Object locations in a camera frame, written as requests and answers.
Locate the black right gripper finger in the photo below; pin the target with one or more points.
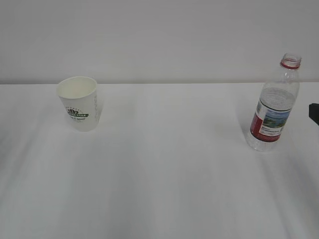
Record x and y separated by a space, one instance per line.
314 112

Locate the clear water bottle red label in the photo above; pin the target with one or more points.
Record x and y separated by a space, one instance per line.
277 98

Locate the white paper cup green logo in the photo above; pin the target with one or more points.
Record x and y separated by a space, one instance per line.
79 97

